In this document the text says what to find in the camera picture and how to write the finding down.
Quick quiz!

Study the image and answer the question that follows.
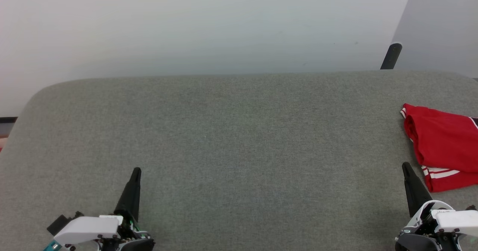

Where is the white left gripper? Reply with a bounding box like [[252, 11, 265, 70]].
[[43, 167, 155, 251]]

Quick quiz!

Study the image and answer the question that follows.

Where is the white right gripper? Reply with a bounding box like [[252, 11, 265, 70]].
[[395, 162, 478, 251]]

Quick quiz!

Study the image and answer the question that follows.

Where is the red and white jersey shirt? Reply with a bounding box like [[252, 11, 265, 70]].
[[400, 103, 478, 193]]

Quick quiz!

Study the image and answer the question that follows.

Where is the dark rounded post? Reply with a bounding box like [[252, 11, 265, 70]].
[[380, 43, 403, 70]]

